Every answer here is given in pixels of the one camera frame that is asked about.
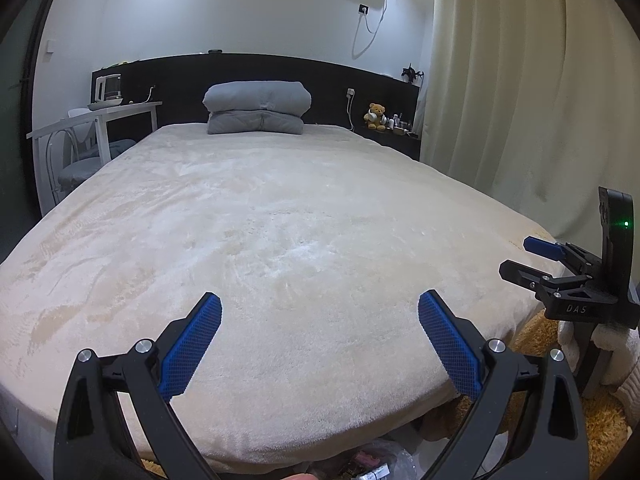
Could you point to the white chair grey cushion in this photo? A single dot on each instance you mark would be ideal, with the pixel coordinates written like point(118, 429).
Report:
point(80, 172)

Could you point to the beige blanket bed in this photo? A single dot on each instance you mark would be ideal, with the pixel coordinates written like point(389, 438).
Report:
point(280, 240)

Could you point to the black bedside shelf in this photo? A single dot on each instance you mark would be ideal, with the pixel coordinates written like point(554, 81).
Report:
point(395, 145)

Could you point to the white desk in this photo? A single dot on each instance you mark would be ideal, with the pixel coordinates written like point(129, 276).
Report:
point(95, 120)

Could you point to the brown teddy bear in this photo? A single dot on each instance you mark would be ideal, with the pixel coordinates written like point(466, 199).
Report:
point(376, 117)

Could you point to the folded grey duvet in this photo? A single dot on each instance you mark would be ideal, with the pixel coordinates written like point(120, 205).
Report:
point(255, 105)

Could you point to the black headboard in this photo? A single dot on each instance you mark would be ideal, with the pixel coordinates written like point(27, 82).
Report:
point(175, 85)

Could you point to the small black plant figure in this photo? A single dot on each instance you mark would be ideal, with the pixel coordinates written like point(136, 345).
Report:
point(412, 72)

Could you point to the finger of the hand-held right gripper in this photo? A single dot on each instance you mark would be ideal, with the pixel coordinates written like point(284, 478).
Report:
point(522, 272)
point(542, 247)

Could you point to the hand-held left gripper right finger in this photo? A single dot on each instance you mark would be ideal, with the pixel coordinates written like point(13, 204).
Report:
point(450, 345)

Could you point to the large clear plastic bag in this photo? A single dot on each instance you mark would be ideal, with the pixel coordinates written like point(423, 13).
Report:
point(400, 460)

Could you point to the white kettle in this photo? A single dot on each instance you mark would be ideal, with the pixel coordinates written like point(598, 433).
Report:
point(109, 87)

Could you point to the cream curtain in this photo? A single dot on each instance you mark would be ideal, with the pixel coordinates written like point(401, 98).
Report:
point(525, 110)

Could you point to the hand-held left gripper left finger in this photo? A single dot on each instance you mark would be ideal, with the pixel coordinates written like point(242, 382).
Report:
point(192, 347)

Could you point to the cluster of small bottles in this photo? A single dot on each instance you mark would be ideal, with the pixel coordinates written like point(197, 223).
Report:
point(400, 125)

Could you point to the frosted glass black door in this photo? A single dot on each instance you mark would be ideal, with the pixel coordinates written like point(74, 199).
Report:
point(15, 135)

